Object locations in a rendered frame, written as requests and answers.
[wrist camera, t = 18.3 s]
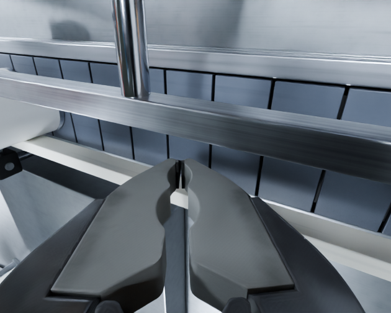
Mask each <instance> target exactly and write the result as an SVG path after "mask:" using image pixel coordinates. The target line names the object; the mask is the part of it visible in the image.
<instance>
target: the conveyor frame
mask: <svg viewBox="0 0 391 313"><path fill-rule="evenodd" d="M0 52H1V53H13V54H20V55H33V56H40V57H53V58H65V59H73V60H86V61H98V62H105V63H117V56H116V51H115V42H101V41H88V40H63V39H37V38H23V37H0ZM148 61H149V66H150V67H157V68H170V69H177V70H190V71H203V72H210V73H223V74H229V75H242V76H255V77H262V78H275V79H287V80H294V81H307V82H314V83H327V84H340V85H347V86H360V87H367V88H379V89H391V55H373V54H359V53H333V52H308V51H295V50H269V49H256V48H230V47H205V46H192V45H166V44H152V43H148ZM43 135H44V136H47V137H51V138H55V139H57V140H61V141H64V142H68V143H72V144H74V145H78V146H80V147H84V148H88V149H91V150H94V151H97V152H101V153H105V154H107V155H111V156H113V157H117V158H121V159H124V160H128V161H131V162H134V163H138V164H141V165H144V166H148V167H150V168H152V167H153V166H152V165H149V164H146V163H142V162H139V161H135V159H134V160H132V159H129V158H125V157H122V156H118V155H114V154H112V153H108V152H105V151H102V150H98V149H95V148H91V147H87V146H85V145H81V144H79V143H74V142H70V141H68V140H64V139H62V138H58V137H54V136H51V135H47V134H43ZM261 199H262V200H263V201H264V202H268V203H271V204H274V205H277V206H281V207H285V208H287V209H291V210H293V211H297V212H301V213H304V214H308V215H311V216H314V217H317V218H321V219H324V220H328V221H330V222H334V223H337V224H341V225H345V226H347V227H351V228H354V229H358V230H361V231H364V232H368V233H370V234H374V235H378V236H381V237H384V238H388V239H391V236H390V235H386V234H383V233H382V231H381V228H382V226H383V224H384V222H383V221H382V223H381V225H380V227H379V229H378V231H377V232H376V231H373V230H369V229H365V228H363V227H359V226H356V225H353V224H349V223H345V222H342V221H339V220H336V219H332V218H329V217H325V216H322V215H318V214H315V213H314V209H315V205H316V203H315V202H313V206H312V210H311V211H310V212H308V211H305V210H301V209H298V208H295V207H291V206H288V205H285V204H281V203H278V202H274V201H270V200H268V199H264V198H261Z"/></svg>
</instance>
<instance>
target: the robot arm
mask: <svg viewBox="0 0 391 313"><path fill-rule="evenodd" d="M180 175H181V182H182V189H185V190H186V192H187V193H188V216H189V217H190V218H191V219H192V221H193V222H194V224H193V225H192V226H191V227H190V229H189V276H190V287H191V291H192V293H193V295H195V297H196V298H198V299H200V300H201V301H203V302H205V303H207V304H208V305H210V306H212V307H214V308H215V309H217V310H219V311H220V312H221V313H365V311H364V309H363V308H362V306H361V304H360V302H359V301H358V299H357V297H356V296H355V295H354V293H353V292H352V290H351V288H350V287H349V286H348V284H347V283H346V281H345V280H344V279H343V277H342V276H341V275H340V274H339V273H338V271H337V270H336V269H335V267H334V266H333V265H332V264H331V263H330V262H329V261H328V260H327V259H326V257H325V256H324V255H323V254H322V253H321V252H320V251H319V250H318V249H317V248H316V247H315V246H314V245H313V244H312V243H310V242H309V241H308V240H307V239H306V238H305V237H304V236H303V235H302V234H300V233H299V232H298V231H297V230H296V229H294V228H293V226H291V225H290V224H289V223H288V222H287V221H286V220H284V219H283V218H282V217H281V216H280V215H279V214H278V213H277V212H276V211H274V210H273V209H272V208H271V207H270V206H268V205H267V204H266V203H265V202H264V201H263V200H262V199H261V198H260V197H251V196H250V195H249V194H248V193H247V192H245V191H244V190H243V189H242V188H240V187H239V186H238V185H237V184H235V183H234V182H233V181H231V180H230V179H228V178H226V177H225V176H223V175H221V174H220V173H217V172H216V171H214V170H212V169H210V168H208V167H206V166H205V165H203V164H201V163H199V162H198V161H195V160H193V159H191V158H187V159H185V160H176V159H173V158H169V159H167V160H165V161H163V162H161V163H159V164H157V165H155V166H153V167H152V168H150V169H148V170H146V171H144V172H142V173H140V174H138V175H136V176H134V177H133V178H131V179H129V180H128V181H126V182H124V183H123V184H122V185H120V186H119V187H118V188H117V189H115V190H114V191H113V192H111V193H110V194H109V195H108V196H107V197H106V198H105V199H97V198H96V199H95V200H94V201H93V202H92V203H90V204H89V205H88V206H86V207H85V208H84V209H83V210H82V211H81V212H79V213H78V214H76V215H75V216H74V217H73V218H72V219H71V220H69V221H68V222H67V223H66V224H65V225H64V226H62V227H61V228H60V229H58V230H57V231H56V232H55V233H54V234H53V235H51V236H50V237H48V238H47V239H46V240H45V241H44V242H43V243H41V244H40V245H39V246H38V247H37V248H36V249H35V250H33V251H32V252H31V253H30V254H28V255H27V256H26V257H25V258H24V259H23V260H22V261H21V262H20V263H19V264H18V265H17V266H16V267H15V268H14V269H13V270H12V271H11V272H10V273H9V274H8V275H7V276H6V277H5V279H4V280H3V281H2V282H1V283H0V313H134V312H136V311H137V310H139V309H141V308H142V307H144V306H146V305H147V304H149V303H151V302H152V301H154V300H155V299H157V298H159V297H160V296H161V294H162V293H163V290H164V283H165V277H166V267H167V261H166V239H165V229H164V227H163V224H164V223H165V222H166V221H167V220H168V219H169V218H170V216H171V195H172V193H173V192H175V190H176V189H179V182H180Z"/></svg>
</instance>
